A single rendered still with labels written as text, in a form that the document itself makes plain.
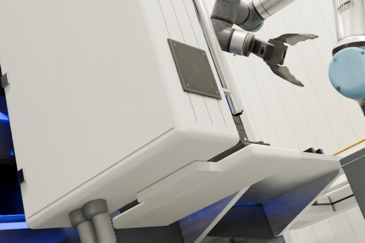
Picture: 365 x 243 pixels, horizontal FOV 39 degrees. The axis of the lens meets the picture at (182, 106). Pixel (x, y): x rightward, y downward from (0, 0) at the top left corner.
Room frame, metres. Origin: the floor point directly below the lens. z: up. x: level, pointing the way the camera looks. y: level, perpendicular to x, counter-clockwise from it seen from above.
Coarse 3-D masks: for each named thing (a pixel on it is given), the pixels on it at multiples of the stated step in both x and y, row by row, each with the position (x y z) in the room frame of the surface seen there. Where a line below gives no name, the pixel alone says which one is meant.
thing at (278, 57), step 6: (252, 36) 1.36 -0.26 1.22; (246, 42) 1.36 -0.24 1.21; (252, 42) 1.38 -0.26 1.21; (270, 42) 1.35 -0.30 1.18; (276, 42) 1.35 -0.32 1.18; (246, 48) 1.37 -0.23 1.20; (276, 48) 1.36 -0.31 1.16; (282, 48) 1.36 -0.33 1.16; (246, 54) 1.39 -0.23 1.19; (276, 54) 1.37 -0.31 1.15; (282, 54) 1.37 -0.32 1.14; (264, 60) 1.40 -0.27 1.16; (270, 60) 1.38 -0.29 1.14; (276, 60) 1.38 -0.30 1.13; (282, 60) 1.38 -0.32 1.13
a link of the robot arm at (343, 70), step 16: (336, 0) 1.17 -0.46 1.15; (352, 0) 1.15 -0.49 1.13; (336, 16) 1.18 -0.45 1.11; (352, 16) 1.16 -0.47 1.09; (336, 32) 1.20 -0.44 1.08; (352, 32) 1.17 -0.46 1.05; (336, 48) 1.19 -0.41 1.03; (352, 48) 1.15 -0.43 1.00; (336, 64) 1.17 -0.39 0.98; (352, 64) 1.16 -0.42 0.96; (336, 80) 1.19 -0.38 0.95; (352, 80) 1.17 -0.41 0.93; (352, 96) 1.20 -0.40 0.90
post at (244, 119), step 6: (204, 0) 2.11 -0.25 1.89; (228, 66) 2.10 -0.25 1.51; (234, 84) 2.10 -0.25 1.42; (240, 102) 2.10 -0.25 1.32; (246, 114) 2.11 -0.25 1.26; (246, 120) 2.09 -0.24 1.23; (246, 126) 2.08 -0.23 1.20; (246, 132) 2.06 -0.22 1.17; (252, 132) 2.10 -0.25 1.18; (252, 138) 2.09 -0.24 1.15; (282, 234) 2.06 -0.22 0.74; (288, 234) 2.10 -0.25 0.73; (288, 240) 2.08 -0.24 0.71
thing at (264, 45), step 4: (256, 40) 1.35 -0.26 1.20; (260, 40) 1.33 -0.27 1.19; (252, 44) 1.37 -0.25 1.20; (256, 44) 1.34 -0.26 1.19; (260, 44) 1.32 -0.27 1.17; (264, 44) 1.30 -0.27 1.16; (268, 44) 1.28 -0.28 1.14; (272, 44) 1.29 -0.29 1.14; (252, 48) 1.37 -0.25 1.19; (256, 48) 1.34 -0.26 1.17; (260, 48) 1.32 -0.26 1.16; (264, 48) 1.30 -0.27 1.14; (268, 48) 1.29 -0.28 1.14; (272, 48) 1.29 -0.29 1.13; (252, 52) 1.37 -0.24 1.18; (256, 52) 1.34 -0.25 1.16; (260, 52) 1.31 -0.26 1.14; (264, 52) 1.30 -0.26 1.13; (268, 52) 1.30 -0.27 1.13; (272, 52) 1.30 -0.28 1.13; (260, 56) 1.32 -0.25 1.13; (264, 56) 1.30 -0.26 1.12; (268, 56) 1.30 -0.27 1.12; (268, 60) 1.31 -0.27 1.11
